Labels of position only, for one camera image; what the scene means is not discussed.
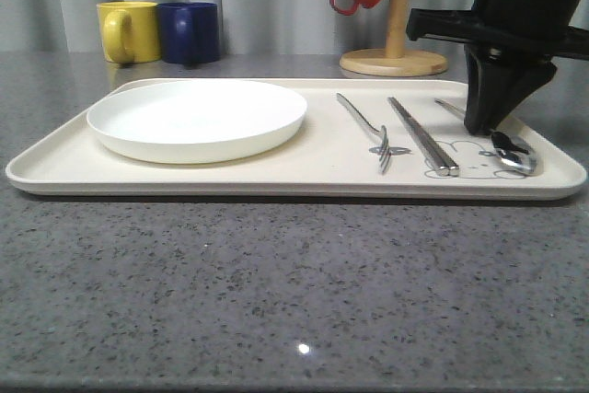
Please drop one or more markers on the white round plate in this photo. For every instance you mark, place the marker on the white round plate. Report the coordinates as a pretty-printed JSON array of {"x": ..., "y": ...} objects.
[{"x": 198, "y": 121}]

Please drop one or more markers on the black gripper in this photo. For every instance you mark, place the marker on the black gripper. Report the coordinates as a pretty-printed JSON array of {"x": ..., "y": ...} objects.
[{"x": 524, "y": 32}]

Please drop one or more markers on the yellow mug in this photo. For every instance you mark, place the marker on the yellow mug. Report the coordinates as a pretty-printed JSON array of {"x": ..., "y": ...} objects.
[{"x": 129, "y": 31}]

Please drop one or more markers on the silver fork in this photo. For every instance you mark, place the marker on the silver fork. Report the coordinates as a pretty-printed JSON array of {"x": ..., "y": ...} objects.
[{"x": 384, "y": 149}]

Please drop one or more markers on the wooden mug tree stand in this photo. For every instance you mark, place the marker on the wooden mug tree stand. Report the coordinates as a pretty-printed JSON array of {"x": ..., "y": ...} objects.
[{"x": 394, "y": 60}]

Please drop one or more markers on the silver spoon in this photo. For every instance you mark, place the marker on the silver spoon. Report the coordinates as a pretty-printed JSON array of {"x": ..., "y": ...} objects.
[{"x": 494, "y": 154}]

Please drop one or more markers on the dark blue mug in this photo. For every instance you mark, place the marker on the dark blue mug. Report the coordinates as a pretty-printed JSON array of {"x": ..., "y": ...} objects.
[{"x": 188, "y": 32}]

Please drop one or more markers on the cream rabbit serving tray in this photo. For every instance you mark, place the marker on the cream rabbit serving tray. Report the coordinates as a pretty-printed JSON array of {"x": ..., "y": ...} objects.
[{"x": 332, "y": 155}]

